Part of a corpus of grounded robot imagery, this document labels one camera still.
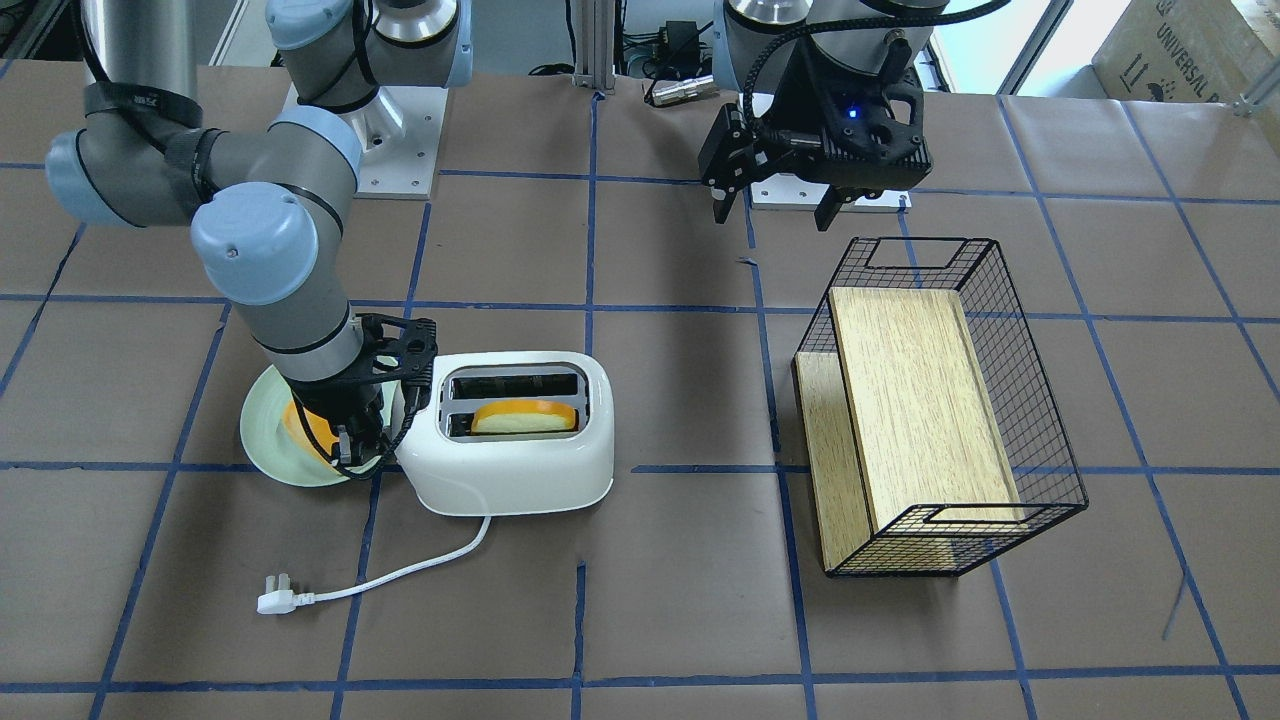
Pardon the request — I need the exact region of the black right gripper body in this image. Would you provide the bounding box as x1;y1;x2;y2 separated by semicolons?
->
284;313;438;454

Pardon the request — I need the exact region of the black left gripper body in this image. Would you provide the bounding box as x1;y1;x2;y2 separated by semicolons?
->
698;40;933;193

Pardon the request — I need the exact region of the white two-slot toaster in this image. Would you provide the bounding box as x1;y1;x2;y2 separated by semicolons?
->
390;351;614;516

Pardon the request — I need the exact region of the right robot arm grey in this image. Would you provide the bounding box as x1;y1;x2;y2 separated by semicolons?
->
45;1;472;480

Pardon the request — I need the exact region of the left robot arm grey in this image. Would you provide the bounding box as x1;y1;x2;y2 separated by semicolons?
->
698;1;1004;231

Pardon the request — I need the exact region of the bread slice in toaster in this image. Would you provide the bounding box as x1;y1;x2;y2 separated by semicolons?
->
470;398;579;436

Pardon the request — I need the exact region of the triangular golden bread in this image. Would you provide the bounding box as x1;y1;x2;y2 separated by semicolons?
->
282;400;339;465

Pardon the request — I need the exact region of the light green round plate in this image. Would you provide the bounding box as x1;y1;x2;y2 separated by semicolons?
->
239;366;347;488

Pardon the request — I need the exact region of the silver cylindrical connector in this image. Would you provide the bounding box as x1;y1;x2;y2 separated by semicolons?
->
648;76;719;108

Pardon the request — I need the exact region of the black power adapter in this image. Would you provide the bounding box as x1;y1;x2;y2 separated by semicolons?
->
658;20;701;67

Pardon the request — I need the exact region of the wooden basket lid board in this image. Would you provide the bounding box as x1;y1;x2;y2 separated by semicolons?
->
794;287;1030;577

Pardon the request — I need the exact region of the cardboard box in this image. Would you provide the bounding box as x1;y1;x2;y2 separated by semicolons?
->
1092;1;1279;102

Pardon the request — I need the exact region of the white power cable with plug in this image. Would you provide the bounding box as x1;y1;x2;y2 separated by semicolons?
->
257;515;494;615

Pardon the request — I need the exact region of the aluminium frame post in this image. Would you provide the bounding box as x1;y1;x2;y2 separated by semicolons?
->
570;1;620;95

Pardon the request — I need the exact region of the black wire basket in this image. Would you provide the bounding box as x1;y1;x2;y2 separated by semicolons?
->
796;238;1088;577

